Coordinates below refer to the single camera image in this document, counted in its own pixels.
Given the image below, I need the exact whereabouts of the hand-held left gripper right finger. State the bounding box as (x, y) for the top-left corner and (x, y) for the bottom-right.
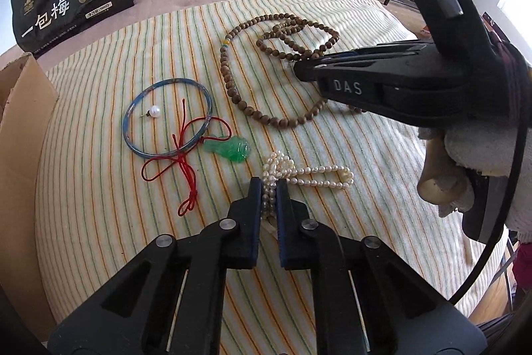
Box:
(276, 179), (489, 355)

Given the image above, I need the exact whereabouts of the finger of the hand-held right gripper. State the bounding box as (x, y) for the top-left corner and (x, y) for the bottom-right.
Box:
(321, 40), (437, 67)
(293, 59), (416, 118)

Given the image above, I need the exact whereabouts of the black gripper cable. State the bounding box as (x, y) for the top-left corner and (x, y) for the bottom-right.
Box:
(451, 101), (526, 306)

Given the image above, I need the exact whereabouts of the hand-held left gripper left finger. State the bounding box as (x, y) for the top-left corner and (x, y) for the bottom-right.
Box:
(48, 177), (263, 355)

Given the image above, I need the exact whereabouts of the white pearl necklace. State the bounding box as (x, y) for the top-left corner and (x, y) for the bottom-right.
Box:
(260, 150), (355, 219)

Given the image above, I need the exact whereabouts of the brown wooden bead necklace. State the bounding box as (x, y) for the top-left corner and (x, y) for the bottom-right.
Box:
(219, 14), (368, 129)

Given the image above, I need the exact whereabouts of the green jade pendant red cord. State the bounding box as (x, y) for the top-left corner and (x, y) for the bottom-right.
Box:
(140, 99), (250, 218)

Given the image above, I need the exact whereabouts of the striped cloth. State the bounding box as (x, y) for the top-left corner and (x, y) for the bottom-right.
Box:
(35, 0), (510, 355)

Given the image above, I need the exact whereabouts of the blue bangle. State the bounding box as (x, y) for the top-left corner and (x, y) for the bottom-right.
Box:
(122, 78), (213, 159)

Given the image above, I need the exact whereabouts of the cardboard box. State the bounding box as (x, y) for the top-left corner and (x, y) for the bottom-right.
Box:
(0, 52), (60, 339)

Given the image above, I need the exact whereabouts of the person's right hand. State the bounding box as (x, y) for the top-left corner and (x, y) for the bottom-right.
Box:
(417, 124), (518, 218)

